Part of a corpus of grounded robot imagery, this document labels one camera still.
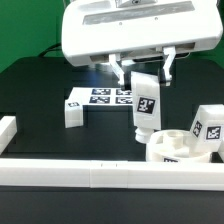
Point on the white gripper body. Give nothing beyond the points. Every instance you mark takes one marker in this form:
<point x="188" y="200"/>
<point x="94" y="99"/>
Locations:
<point x="92" y="30"/>

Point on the white front barrier wall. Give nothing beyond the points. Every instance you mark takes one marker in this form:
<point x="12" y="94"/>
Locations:
<point x="111" y="174"/>

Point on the white left barrier wall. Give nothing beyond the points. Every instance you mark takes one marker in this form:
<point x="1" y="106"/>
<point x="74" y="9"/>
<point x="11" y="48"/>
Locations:
<point x="8" y="129"/>

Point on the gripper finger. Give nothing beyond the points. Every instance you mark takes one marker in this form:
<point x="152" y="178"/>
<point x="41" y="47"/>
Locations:
<point x="124" y="77"/>
<point x="164" y="75"/>

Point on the white marker sheet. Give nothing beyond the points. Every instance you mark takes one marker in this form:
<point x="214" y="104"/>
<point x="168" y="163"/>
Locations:
<point x="100" y="96"/>

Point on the white round stool seat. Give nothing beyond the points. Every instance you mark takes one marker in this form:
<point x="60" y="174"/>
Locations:
<point x="171" y="146"/>

